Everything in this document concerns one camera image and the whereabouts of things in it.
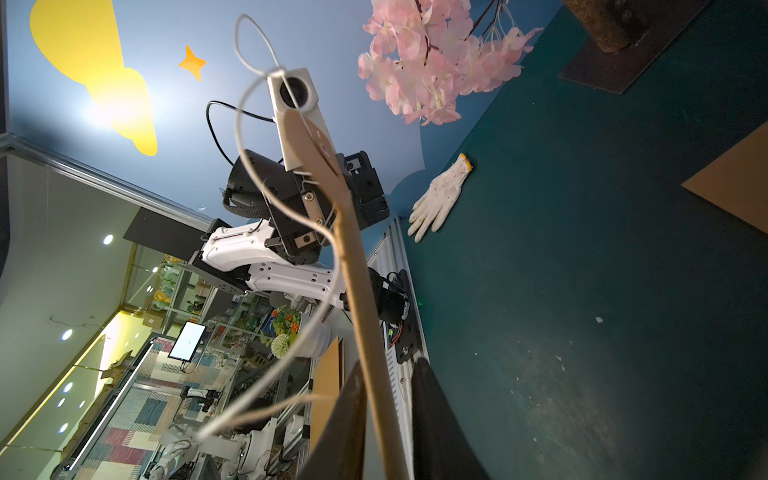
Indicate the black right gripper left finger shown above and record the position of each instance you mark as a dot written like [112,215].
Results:
[340,451]

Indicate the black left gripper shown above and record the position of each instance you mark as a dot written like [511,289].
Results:
[294,210]

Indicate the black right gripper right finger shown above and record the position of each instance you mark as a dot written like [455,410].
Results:
[440,449]

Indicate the kraft paper file bag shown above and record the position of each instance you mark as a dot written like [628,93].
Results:
[736,182]
[348,246]

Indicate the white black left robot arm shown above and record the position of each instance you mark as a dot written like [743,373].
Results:
[237,260]

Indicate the brown cardboard box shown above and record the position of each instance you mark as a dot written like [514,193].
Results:
[327,382]

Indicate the white pot orange green flowers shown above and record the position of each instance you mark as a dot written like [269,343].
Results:
[287,326]

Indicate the white work glove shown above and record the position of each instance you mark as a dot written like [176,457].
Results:
[432,209]

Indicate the white monitor screen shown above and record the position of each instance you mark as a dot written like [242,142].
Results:
[187,342]

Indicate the pink artificial blossom tree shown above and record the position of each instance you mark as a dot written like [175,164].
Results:
[424,55]

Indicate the aluminium front mounting rail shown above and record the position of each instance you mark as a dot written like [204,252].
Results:
[390,256]

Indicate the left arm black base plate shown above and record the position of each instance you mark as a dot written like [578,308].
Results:
[397,308]

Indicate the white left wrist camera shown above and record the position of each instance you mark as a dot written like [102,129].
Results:
[296,109]

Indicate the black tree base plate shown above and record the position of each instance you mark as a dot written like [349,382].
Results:
[624,38]

